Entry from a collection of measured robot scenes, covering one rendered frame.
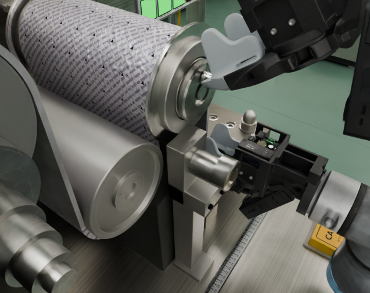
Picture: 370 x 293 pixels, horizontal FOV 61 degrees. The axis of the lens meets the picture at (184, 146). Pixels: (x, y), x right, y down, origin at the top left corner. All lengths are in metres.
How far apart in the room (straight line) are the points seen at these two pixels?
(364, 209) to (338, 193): 0.03
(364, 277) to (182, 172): 0.28
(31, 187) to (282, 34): 0.21
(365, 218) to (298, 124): 2.02
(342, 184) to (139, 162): 0.26
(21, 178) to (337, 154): 2.19
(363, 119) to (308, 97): 2.46
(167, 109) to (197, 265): 0.34
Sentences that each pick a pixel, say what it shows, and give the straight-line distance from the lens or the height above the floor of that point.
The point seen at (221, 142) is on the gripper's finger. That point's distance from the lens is 0.52.
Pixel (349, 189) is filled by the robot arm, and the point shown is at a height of 1.15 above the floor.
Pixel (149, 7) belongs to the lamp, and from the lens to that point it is 0.80.
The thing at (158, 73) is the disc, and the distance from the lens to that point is 0.32.
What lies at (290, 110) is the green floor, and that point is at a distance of 2.56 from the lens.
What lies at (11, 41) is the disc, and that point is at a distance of 0.51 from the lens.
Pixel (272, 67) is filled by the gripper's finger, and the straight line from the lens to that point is 0.26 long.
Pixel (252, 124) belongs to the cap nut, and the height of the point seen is 1.05.
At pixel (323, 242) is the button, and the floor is 0.92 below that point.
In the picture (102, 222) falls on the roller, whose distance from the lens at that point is 0.36.
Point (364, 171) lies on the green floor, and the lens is 2.25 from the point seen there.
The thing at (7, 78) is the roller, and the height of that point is 1.35.
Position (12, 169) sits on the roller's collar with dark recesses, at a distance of 0.17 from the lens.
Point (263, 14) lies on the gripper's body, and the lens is 0.27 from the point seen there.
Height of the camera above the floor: 1.46
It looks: 44 degrees down
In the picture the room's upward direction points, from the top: straight up
